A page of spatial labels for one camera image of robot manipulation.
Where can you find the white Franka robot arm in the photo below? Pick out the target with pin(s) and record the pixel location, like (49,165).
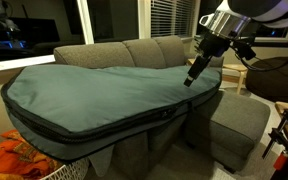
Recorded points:
(267,10)

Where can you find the white window blinds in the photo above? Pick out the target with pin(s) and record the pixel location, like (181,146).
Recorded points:
(170,18)

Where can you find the orange patterned cloth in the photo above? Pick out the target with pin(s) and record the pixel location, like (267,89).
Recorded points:
(17,160)

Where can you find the grey fabric sofa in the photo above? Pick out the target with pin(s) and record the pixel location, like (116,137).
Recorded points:
(224,123)

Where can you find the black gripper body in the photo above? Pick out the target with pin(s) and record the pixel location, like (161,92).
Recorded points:
(212,46)

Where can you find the white window sill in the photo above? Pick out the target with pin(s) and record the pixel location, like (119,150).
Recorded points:
(17,64)

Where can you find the black table clamp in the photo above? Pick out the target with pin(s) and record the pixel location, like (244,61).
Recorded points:
(277,135)

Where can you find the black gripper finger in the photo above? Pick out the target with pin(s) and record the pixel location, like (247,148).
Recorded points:
(197,70)

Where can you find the black horizontal stand bar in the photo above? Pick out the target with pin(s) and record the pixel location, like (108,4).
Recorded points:
(284,44)

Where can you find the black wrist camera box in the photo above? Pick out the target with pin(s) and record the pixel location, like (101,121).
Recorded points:
(244,48)

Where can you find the light wooden stool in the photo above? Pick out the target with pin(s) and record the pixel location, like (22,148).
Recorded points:
(235,67)

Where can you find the white window frame post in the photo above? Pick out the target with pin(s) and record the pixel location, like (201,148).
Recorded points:
(85,23)
(144,20)

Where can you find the dark brown bean bag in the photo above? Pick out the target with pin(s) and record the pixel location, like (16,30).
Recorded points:
(277,86)

